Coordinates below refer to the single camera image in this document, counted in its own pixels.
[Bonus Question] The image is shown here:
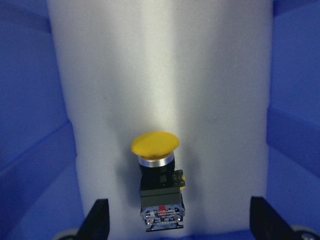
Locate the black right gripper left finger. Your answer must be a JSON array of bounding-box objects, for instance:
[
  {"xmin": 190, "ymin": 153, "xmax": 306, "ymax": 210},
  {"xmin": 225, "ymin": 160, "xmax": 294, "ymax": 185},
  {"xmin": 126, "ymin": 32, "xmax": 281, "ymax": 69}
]
[{"xmin": 75, "ymin": 198, "xmax": 110, "ymax": 240}]

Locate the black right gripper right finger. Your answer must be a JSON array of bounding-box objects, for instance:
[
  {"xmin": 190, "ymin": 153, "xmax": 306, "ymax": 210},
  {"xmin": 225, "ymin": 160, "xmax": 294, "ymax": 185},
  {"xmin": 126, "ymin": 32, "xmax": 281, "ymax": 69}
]
[{"xmin": 249, "ymin": 196, "xmax": 294, "ymax": 240}]

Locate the yellow push button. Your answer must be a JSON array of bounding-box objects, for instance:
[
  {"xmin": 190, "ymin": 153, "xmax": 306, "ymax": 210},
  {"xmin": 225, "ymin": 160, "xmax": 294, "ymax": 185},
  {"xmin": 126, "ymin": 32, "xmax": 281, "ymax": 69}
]
[{"xmin": 131, "ymin": 131, "xmax": 186, "ymax": 232}]

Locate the blue destination bin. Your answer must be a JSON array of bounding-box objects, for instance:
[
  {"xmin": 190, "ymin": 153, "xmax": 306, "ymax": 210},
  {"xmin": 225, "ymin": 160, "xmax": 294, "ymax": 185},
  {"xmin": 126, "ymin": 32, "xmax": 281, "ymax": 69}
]
[{"xmin": 0, "ymin": 0, "xmax": 320, "ymax": 240}]

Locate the white foam pad destination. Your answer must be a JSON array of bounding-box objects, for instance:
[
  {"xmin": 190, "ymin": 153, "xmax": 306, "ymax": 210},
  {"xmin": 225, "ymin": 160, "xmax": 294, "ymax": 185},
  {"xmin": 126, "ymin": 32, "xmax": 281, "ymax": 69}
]
[{"xmin": 47, "ymin": 0, "xmax": 273, "ymax": 240}]

